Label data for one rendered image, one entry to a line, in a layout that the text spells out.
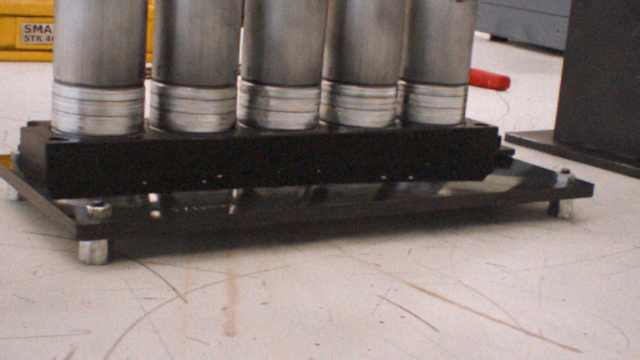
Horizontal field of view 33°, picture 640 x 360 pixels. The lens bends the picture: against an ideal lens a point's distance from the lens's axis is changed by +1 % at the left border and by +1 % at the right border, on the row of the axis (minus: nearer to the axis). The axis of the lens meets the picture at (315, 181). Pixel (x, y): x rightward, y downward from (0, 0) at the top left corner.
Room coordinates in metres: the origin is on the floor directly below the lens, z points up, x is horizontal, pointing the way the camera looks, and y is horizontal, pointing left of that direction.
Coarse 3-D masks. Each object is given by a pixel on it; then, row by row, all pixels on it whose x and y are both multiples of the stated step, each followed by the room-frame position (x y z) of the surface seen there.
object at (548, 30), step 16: (480, 0) 0.90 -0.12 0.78; (496, 0) 0.88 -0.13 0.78; (512, 0) 0.85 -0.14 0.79; (528, 0) 0.83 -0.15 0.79; (544, 0) 0.81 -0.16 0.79; (560, 0) 0.80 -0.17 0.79; (480, 16) 0.90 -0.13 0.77; (496, 16) 0.87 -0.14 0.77; (512, 16) 0.85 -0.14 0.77; (528, 16) 0.83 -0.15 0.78; (544, 16) 0.81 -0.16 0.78; (560, 16) 0.79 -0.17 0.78; (480, 32) 0.90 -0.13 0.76; (496, 32) 0.87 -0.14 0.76; (512, 32) 0.85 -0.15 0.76; (528, 32) 0.83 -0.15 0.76; (544, 32) 0.81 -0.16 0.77; (560, 32) 0.79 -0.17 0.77; (560, 48) 0.79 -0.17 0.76
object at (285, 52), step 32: (256, 0) 0.30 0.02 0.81; (288, 0) 0.30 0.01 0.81; (320, 0) 0.30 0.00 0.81; (256, 32) 0.30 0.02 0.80; (288, 32) 0.30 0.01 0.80; (320, 32) 0.31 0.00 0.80; (256, 64) 0.30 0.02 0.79; (288, 64) 0.30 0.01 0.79; (320, 64) 0.31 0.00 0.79; (256, 96) 0.30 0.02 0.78; (288, 96) 0.30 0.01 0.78; (320, 96) 0.31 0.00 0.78; (256, 128) 0.30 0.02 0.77; (288, 128) 0.30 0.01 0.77
